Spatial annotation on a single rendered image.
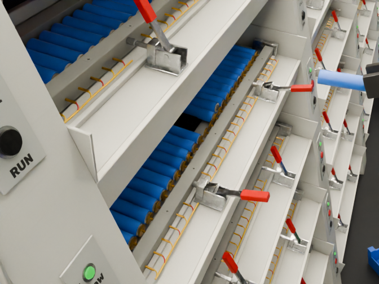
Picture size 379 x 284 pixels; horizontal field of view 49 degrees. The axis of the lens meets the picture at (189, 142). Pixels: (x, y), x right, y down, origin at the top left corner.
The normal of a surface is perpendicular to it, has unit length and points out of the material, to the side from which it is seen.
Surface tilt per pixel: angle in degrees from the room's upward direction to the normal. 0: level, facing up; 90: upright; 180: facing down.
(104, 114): 21
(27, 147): 90
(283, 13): 90
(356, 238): 0
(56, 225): 90
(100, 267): 90
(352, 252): 0
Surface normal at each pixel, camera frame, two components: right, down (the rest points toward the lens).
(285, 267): 0.06, -0.74
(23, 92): 0.88, 0.03
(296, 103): -0.40, 0.59
